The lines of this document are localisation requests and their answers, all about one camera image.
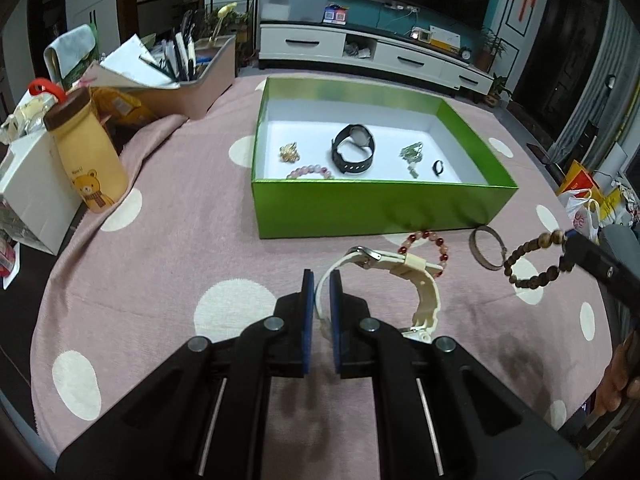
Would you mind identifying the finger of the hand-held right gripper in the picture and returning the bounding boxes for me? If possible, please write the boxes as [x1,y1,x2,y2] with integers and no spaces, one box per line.
[562,230,640,311]

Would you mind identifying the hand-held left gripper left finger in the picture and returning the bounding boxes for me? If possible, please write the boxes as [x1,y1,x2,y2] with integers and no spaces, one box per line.
[55,269,316,480]

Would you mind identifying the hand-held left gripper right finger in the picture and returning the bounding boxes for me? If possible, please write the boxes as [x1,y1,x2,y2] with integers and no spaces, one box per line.
[329,269,586,480]

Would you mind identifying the brown wooden bead bracelet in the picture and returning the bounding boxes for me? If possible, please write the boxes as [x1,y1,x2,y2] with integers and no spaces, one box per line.
[502,228,574,292]

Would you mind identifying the white wristwatch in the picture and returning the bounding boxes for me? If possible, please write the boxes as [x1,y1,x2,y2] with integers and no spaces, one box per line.
[313,245,444,345]

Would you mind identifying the green cardboard box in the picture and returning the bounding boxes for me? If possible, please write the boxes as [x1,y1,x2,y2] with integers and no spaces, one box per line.
[250,75,520,240]

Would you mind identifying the silver green brooch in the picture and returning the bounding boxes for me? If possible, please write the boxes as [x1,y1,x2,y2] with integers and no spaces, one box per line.
[398,142,426,180]

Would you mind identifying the black wristwatch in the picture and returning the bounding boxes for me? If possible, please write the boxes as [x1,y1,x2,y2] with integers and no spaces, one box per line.
[329,123,376,175]

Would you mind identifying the person's right hand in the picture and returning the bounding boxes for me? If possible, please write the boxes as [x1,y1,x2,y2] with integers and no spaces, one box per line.
[593,332,640,417]

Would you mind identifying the white printed plastic bag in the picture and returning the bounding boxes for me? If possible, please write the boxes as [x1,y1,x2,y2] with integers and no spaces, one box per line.
[564,189,609,241]

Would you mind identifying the yellow and red paper bag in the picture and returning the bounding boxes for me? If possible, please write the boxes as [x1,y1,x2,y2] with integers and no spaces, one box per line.
[557,159,601,196]

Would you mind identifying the silver bangle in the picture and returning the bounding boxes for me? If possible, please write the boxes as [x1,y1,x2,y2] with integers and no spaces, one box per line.
[468,225,507,271]

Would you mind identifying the pink polka dot tablecloth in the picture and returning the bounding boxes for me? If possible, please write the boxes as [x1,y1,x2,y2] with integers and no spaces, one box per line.
[30,72,619,461]

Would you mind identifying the small potted plant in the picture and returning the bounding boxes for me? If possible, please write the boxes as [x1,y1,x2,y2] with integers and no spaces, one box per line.
[483,73,514,109]

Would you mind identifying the tall potted plant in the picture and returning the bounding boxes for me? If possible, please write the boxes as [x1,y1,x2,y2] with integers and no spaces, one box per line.
[472,27,509,74]

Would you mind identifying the pink organizer bin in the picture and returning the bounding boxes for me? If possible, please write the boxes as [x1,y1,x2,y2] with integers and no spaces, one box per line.
[85,33,237,120]

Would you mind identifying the yellow and white box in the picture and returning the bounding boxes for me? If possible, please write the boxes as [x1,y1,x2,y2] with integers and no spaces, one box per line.
[429,26,462,54]

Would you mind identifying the yellow bear bottle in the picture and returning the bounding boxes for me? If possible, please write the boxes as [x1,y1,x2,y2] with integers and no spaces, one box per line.
[42,85,130,215]

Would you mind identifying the white television cabinet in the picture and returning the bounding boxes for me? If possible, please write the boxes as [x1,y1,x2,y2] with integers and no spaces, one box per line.
[257,22,496,96]

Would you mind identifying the yellow snack packet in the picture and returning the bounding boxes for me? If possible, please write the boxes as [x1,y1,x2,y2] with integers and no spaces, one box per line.
[89,87,161,129]

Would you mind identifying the bundle of dark pens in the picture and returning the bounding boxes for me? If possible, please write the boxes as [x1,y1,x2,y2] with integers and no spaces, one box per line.
[140,9,202,82]

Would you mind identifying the white cardboard box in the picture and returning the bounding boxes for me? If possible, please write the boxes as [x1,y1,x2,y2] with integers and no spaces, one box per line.
[0,132,84,256]

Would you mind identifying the leafy plants in dark planter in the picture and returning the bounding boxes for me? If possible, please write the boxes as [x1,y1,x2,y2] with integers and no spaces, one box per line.
[200,7,256,69]

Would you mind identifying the small blue and red box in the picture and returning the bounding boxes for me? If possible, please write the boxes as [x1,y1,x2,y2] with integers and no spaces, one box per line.
[322,3,350,25]

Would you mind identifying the white paper sheets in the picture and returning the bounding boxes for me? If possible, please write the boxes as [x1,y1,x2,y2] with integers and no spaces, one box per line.
[99,34,174,89]

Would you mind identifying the green and white towel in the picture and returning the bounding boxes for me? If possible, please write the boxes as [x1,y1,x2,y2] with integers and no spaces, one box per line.
[43,23,99,91]

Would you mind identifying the red and pink bead bracelet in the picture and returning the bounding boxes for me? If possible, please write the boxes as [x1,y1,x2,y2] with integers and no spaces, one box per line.
[397,229,450,279]

